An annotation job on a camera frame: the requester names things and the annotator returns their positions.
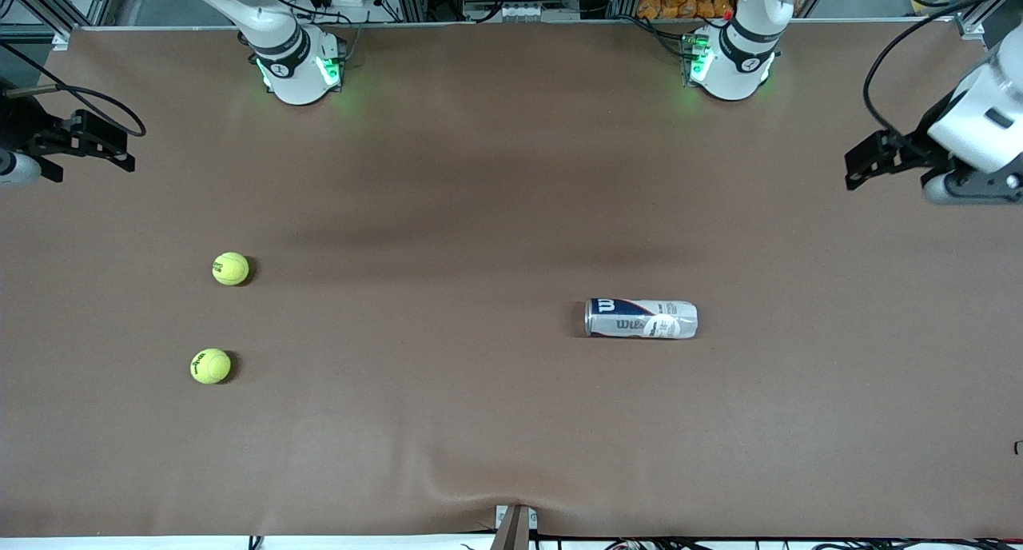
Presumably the yellow tennis ball block print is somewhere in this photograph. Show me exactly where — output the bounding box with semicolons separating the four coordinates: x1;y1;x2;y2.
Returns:
212;252;250;287

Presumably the yellow tennis ball script print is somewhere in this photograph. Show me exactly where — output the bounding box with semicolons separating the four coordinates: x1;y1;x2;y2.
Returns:
190;349;233;385

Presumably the silver tennis ball can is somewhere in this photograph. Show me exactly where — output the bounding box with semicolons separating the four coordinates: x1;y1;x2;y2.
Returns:
585;297;699;340

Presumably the brown table mat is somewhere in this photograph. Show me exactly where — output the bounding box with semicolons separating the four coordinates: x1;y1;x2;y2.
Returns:
0;18;1023;539

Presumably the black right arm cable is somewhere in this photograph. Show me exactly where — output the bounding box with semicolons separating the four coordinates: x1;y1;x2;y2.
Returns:
0;43;148;138

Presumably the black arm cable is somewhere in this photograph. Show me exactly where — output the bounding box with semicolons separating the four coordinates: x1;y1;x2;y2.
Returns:
0;43;148;138
863;0;1008;139

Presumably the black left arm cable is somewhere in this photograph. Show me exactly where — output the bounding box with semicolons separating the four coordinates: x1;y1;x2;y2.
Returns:
863;0;1008;139

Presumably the aluminium frame profile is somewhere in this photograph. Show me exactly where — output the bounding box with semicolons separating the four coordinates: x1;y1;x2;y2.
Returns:
955;0;1023;41
0;0;121;51

